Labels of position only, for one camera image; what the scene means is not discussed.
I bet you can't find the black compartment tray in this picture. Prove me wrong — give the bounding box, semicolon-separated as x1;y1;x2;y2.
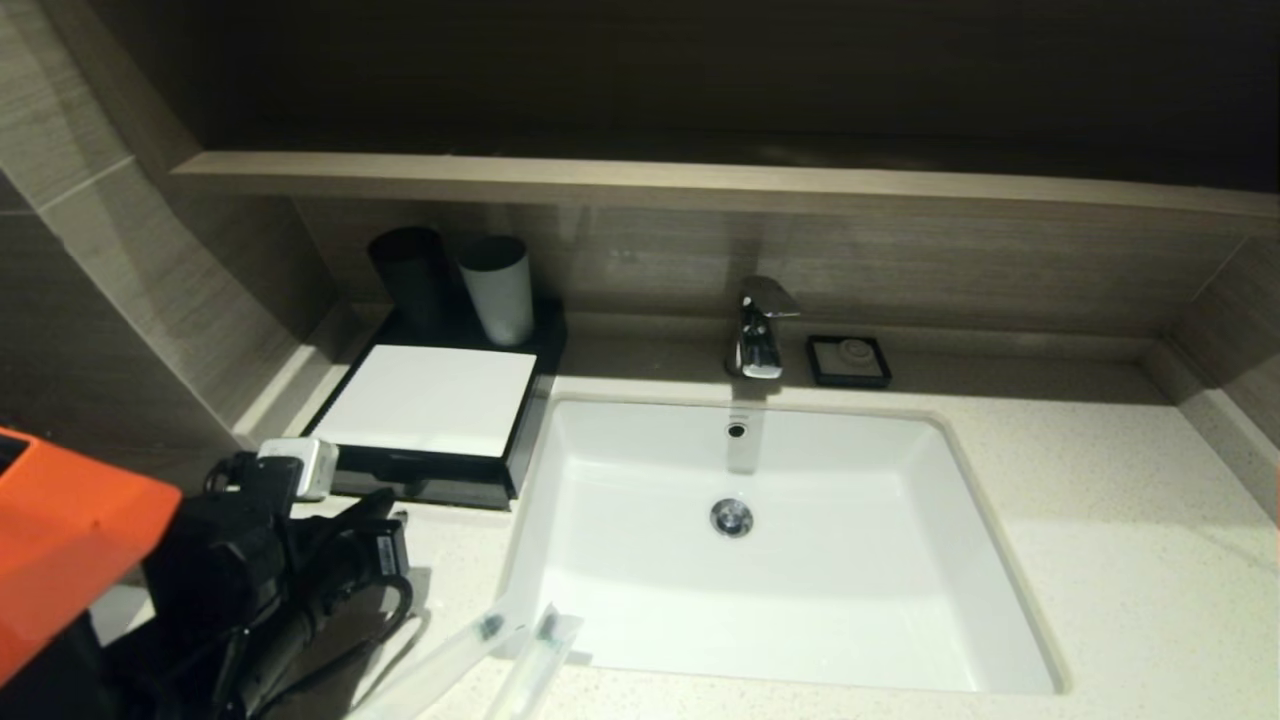
330;452;517;510

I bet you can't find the long clear toothbrush packet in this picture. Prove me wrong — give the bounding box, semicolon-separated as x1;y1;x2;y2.
483;602;586;720
345;600;526;720

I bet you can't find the white plate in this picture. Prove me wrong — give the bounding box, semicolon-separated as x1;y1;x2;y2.
310;345;539;459

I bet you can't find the black amenity drawer box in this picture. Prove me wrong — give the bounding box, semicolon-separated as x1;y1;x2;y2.
300;300;568;511

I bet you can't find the black cup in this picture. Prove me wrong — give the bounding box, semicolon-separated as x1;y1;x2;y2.
367;226;453;337

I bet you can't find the white cup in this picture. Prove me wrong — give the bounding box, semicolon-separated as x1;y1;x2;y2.
457;236;536;348

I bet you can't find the chrome faucet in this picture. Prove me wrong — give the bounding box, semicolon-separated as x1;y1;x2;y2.
725;277;801;381

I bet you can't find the white ceramic sink basin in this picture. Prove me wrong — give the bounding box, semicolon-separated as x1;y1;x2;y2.
497;397;1067;696

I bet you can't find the black square soap dish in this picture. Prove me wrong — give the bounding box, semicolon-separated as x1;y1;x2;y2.
806;335;892;390

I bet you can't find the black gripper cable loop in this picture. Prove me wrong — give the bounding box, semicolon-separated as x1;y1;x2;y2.
230;575;417;720

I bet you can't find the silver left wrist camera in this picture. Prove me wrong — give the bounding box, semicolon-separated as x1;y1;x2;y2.
258;437;339;502

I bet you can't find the long wooden wall shelf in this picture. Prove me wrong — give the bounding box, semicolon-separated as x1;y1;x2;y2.
172;152;1280;223

